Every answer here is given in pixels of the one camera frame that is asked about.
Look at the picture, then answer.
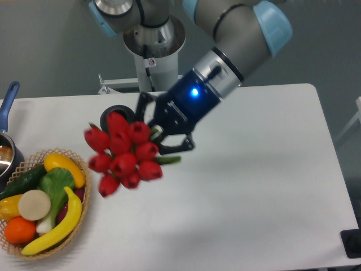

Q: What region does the black device at edge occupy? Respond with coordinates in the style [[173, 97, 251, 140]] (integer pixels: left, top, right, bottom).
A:
[[340, 229, 360, 259]]

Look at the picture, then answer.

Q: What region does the woven wicker basket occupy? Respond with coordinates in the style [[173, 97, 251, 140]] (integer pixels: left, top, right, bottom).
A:
[[1, 148, 91, 260]]

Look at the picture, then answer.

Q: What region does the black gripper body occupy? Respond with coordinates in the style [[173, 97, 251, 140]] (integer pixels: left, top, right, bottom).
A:
[[148, 70, 221, 136]]

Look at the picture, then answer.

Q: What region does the white frame at right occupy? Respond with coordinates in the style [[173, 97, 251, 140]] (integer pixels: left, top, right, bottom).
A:
[[334, 97, 360, 147]]

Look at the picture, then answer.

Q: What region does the green cucumber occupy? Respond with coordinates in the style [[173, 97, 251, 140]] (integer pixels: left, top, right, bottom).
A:
[[1, 164, 47, 200]]

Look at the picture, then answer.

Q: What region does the orange fruit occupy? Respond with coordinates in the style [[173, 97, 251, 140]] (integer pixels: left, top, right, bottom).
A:
[[4, 217, 36, 244]]

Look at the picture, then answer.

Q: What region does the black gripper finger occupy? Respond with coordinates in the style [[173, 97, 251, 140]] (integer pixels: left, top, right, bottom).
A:
[[158, 133, 195, 155], [134, 92, 157, 122]]

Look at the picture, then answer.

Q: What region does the blue handled saucepan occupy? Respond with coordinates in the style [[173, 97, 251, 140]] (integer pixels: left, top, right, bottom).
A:
[[1, 81, 24, 192]]

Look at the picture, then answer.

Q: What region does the yellow squash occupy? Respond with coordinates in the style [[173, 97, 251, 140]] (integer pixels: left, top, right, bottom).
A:
[[43, 153, 86, 189]]

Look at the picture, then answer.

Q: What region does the yellow bell pepper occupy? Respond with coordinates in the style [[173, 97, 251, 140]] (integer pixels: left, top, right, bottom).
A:
[[1, 194, 23, 221]]

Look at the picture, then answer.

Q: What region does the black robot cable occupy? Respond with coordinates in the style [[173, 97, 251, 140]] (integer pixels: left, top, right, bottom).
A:
[[142, 44, 156, 93]]

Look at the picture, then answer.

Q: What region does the green bok choy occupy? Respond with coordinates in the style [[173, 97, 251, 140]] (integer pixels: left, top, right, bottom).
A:
[[36, 167, 75, 235]]

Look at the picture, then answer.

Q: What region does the beige round disc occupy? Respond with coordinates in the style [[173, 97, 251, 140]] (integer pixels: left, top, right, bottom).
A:
[[17, 190, 51, 221]]

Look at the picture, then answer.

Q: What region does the purple eggplant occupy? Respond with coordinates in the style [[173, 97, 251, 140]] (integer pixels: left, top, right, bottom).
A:
[[56, 188, 85, 225]]

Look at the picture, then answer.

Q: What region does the yellow banana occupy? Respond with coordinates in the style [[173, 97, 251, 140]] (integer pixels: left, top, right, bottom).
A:
[[21, 186, 82, 256]]

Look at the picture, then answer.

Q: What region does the red tulip bouquet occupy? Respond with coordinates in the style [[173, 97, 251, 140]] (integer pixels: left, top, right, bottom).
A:
[[84, 111, 181, 198]]

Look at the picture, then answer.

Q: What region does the dark grey ribbed vase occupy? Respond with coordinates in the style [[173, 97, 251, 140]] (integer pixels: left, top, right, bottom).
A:
[[100, 104, 135, 132]]

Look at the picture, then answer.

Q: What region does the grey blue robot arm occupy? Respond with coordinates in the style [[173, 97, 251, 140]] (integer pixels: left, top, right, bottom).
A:
[[89, 1, 293, 154]]

